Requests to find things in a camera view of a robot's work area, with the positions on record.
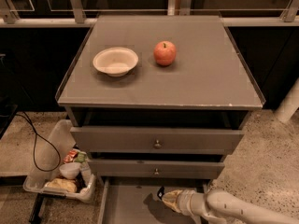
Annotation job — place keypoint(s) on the white paper bowl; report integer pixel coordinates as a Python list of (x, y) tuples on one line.
[(115, 62)]

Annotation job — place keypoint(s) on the metal window railing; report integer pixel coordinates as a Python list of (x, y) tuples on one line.
[(63, 13)]

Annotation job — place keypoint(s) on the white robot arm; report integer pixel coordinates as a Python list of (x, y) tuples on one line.
[(215, 205)]

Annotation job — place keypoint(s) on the yellow snack bag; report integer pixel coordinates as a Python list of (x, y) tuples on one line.
[(58, 183)]

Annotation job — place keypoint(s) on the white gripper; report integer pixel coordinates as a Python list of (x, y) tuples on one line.
[(185, 200)]

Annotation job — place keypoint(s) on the grey drawer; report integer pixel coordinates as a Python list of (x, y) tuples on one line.
[(134, 200), (156, 140), (154, 169)]

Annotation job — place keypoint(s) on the red apple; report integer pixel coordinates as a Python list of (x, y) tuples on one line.
[(164, 53)]

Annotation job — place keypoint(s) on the grey bottom drawer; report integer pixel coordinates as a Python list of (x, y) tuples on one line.
[(134, 200)]

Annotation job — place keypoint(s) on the grey top drawer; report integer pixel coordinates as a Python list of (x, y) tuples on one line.
[(156, 140)]

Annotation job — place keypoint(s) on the small white cup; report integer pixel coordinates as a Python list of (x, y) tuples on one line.
[(70, 170)]

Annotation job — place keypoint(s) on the green snack packet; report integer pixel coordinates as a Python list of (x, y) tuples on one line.
[(81, 157)]

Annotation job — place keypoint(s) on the grey drawer cabinet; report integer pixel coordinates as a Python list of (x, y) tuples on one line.
[(207, 86)]

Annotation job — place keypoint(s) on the white pipe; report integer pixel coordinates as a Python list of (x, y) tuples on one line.
[(289, 105)]

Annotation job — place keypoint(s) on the dark blue rxbar wrapper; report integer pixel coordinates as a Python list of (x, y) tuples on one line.
[(160, 193)]

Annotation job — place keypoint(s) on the white plastic bottle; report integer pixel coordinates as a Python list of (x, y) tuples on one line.
[(86, 172)]

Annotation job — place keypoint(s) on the clear plastic storage bin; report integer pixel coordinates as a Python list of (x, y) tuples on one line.
[(73, 179)]

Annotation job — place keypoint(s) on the grey middle drawer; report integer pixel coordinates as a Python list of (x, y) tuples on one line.
[(154, 169)]

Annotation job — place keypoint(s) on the red snack packet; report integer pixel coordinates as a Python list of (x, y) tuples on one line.
[(70, 156)]

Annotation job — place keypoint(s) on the clear plastic bin lid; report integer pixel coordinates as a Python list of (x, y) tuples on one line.
[(49, 156)]

